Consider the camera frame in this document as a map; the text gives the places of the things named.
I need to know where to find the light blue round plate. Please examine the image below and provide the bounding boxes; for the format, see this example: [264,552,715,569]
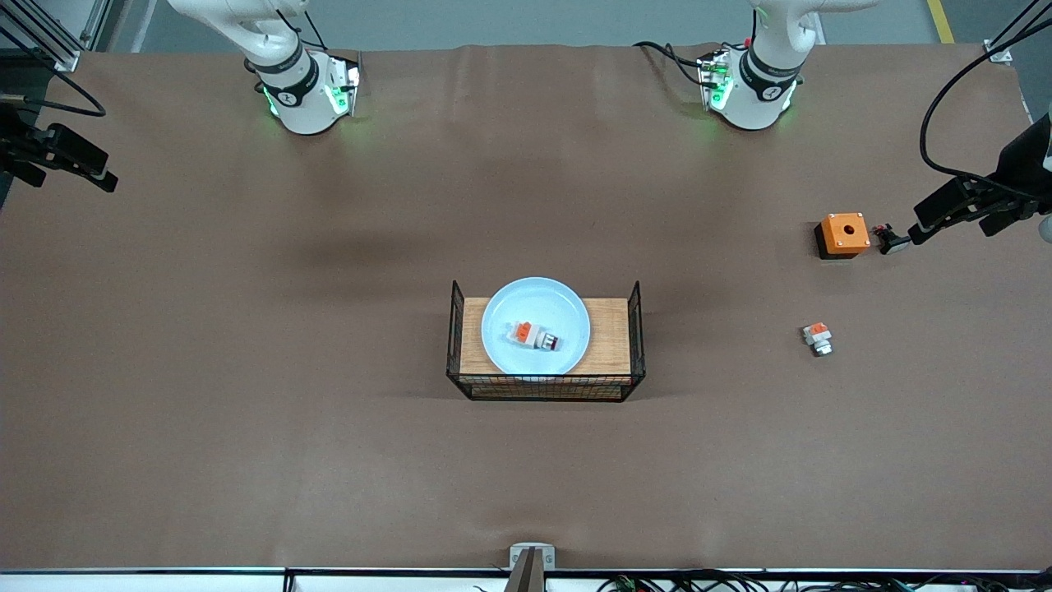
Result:
[481,277,592,376]

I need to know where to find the white table edge rail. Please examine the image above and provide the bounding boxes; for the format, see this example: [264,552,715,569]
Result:
[0,568,1052,592]

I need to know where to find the aluminium frame beam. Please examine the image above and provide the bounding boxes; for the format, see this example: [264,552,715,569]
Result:
[0,0,83,73]

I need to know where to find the black wire basket wooden base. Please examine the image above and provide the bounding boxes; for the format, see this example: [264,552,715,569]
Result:
[446,280,646,403]

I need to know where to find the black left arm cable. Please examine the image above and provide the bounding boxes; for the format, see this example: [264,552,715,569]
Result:
[919,12,1052,203]

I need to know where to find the aluminium table edge bracket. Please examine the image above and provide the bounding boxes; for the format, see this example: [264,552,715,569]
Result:
[505,543,556,592]

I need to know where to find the black base cables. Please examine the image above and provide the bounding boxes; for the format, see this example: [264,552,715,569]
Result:
[632,40,724,88]

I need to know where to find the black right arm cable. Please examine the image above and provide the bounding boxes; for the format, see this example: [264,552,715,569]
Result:
[0,93,108,118]

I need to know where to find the black square-cap push button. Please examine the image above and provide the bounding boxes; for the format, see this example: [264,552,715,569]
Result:
[873,224,912,256]

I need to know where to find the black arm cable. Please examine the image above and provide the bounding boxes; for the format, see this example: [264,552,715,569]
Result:
[0,93,108,118]
[919,12,1052,203]

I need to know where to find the red push button switch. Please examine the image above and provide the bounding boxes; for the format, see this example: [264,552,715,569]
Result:
[505,321,563,353]

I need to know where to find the orange button enclosure box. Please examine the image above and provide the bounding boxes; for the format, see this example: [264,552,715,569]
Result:
[814,213,872,261]

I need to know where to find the black cable bundle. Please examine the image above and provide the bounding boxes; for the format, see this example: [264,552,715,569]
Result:
[598,570,1052,592]

